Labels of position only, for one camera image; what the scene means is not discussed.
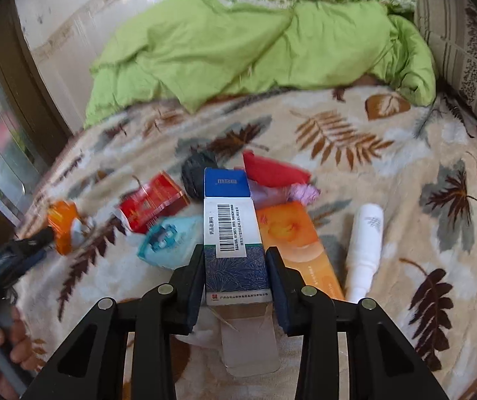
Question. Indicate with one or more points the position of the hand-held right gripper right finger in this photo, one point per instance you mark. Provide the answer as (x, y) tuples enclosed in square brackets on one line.
[(278, 296)]

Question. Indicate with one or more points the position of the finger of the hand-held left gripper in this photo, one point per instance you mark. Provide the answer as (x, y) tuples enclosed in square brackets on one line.
[(30, 241)]

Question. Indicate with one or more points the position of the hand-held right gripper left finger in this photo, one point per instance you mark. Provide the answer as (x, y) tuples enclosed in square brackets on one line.
[(194, 287)]

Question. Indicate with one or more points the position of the orange snack packet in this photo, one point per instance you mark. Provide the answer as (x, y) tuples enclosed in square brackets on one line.
[(61, 227)]

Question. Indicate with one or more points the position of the blue and white medicine box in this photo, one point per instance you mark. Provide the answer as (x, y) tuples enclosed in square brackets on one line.
[(230, 225)]

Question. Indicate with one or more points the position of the red snack packet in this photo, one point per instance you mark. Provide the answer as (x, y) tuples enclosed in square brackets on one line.
[(155, 200)]

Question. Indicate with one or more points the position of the purple wrapper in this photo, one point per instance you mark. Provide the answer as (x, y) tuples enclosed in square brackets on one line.
[(304, 194)]

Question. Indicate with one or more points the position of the teal snack packet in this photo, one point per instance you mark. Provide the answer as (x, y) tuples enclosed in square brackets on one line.
[(167, 239)]

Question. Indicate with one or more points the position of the orange carton box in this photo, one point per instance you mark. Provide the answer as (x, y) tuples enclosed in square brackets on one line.
[(292, 233)]

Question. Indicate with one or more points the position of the white spray bottle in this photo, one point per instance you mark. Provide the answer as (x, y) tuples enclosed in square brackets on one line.
[(365, 237)]

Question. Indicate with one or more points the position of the black plastic bag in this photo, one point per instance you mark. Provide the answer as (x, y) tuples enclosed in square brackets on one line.
[(194, 171)]

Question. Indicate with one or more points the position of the red plastic bag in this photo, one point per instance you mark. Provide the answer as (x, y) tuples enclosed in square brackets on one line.
[(272, 173)]

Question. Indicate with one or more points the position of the leaf print blanket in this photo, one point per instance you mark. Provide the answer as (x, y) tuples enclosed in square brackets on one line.
[(388, 154)]

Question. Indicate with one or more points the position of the green duvet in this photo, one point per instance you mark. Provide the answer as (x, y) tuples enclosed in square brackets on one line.
[(222, 50)]

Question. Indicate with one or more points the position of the striped beige pillow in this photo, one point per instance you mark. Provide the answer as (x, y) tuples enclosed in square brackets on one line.
[(463, 50)]

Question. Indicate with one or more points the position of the brown window frame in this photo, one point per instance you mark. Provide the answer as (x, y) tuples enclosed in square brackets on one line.
[(18, 75)]

